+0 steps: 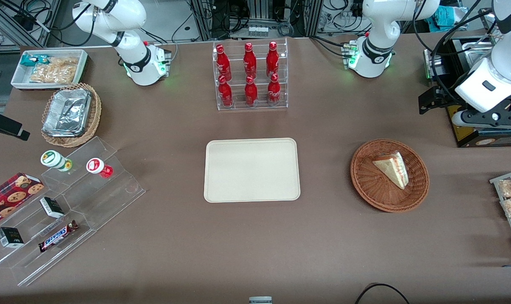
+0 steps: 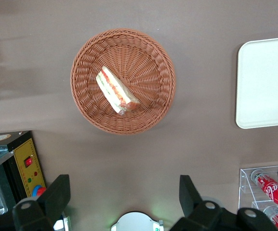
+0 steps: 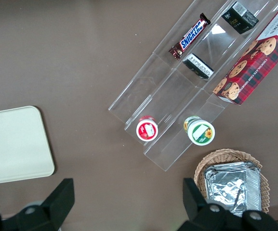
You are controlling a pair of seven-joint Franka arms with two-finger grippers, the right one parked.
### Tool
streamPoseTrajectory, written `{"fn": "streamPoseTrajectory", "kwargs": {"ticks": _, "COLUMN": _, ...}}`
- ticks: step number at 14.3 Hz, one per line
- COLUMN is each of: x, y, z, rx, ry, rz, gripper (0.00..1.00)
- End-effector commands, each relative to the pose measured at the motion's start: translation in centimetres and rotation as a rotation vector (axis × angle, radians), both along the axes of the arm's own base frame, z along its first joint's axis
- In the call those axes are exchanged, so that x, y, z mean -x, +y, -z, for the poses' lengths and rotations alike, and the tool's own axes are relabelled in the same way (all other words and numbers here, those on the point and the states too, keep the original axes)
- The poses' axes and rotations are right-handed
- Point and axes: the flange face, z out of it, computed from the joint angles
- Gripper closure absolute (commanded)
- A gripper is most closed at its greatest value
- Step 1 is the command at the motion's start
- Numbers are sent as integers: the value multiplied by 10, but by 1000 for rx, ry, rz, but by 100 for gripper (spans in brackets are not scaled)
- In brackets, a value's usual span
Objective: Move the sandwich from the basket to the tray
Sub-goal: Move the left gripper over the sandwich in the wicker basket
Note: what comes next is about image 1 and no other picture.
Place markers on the clear bag of crackers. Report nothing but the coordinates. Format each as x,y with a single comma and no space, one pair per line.
55,71

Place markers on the green lid cup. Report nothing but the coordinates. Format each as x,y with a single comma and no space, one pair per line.
52,159

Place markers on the red tartan cookie box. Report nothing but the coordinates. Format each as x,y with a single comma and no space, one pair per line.
8,196

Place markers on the teal snack packet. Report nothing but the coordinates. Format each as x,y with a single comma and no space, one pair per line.
31,59

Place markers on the brown wicker basket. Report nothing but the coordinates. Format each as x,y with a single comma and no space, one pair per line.
373,190

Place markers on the black box appliance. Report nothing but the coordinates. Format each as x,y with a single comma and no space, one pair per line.
468,139

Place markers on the red lid cup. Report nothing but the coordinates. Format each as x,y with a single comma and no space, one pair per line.
96,166

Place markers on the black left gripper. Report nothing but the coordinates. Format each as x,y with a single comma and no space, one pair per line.
445,95

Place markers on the white snack bin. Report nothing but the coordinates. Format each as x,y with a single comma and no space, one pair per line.
19,80

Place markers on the aluminium foil tray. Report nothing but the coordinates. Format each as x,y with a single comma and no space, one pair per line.
66,112

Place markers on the white power strip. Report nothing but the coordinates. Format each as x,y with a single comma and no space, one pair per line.
257,30

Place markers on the light wicker basket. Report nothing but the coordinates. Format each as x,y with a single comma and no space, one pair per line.
95,109

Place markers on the beige plastic tray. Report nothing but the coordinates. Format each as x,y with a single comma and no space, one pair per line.
252,170

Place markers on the triangle sandwich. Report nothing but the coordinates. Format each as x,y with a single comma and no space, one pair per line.
393,169

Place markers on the red cola bottle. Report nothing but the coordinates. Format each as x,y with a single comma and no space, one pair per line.
250,61
225,93
274,90
223,62
272,60
251,92

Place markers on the clear acrylic stepped stand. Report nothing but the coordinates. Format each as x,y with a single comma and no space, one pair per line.
107,198

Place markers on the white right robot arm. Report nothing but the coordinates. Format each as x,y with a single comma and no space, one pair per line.
124,25

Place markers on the clear acrylic bottle rack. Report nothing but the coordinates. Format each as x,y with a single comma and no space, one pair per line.
261,105

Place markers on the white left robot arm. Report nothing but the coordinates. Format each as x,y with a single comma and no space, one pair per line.
377,29

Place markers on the small black box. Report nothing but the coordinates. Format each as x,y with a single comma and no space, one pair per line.
9,237
52,207

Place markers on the snickers chocolate bar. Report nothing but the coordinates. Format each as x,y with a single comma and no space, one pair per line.
58,236

